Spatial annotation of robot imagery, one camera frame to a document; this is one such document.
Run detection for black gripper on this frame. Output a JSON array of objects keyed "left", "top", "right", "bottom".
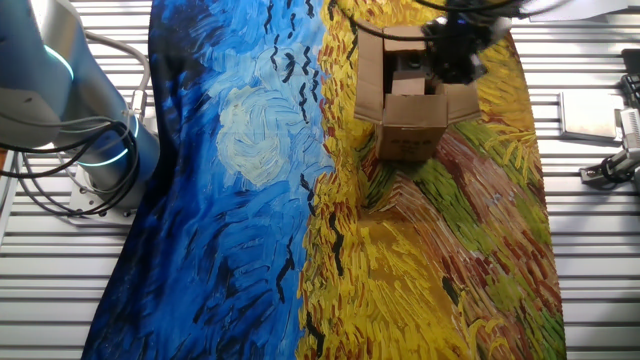
[{"left": 424, "top": 14, "right": 490, "bottom": 86}]

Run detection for brown cardboard box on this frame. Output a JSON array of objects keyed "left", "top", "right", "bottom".
[{"left": 353, "top": 19, "right": 484, "bottom": 162}]

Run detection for small inner cardboard box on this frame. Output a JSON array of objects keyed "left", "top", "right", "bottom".
[{"left": 391, "top": 69, "right": 427, "bottom": 96}]

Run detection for shiny metal plate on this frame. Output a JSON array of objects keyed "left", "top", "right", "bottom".
[{"left": 557, "top": 89, "right": 626, "bottom": 144}]

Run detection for painted wheat field cloth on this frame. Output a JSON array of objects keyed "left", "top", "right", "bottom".
[{"left": 82, "top": 0, "right": 569, "bottom": 360}]

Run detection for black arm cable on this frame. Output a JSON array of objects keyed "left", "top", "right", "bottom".
[{"left": 333, "top": 0, "right": 524, "bottom": 44}]

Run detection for silver camera clamp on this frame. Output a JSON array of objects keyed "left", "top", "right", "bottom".
[{"left": 579, "top": 148, "right": 640, "bottom": 192}]

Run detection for silver ribbed camera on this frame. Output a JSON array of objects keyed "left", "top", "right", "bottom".
[{"left": 618, "top": 107, "right": 640, "bottom": 151}]

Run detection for grey base cable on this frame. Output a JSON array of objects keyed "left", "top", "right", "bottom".
[{"left": 84, "top": 29, "right": 152, "bottom": 124}]

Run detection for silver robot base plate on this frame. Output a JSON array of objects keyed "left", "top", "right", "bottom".
[{"left": 67, "top": 164, "right": 139, "bottom": 226}]

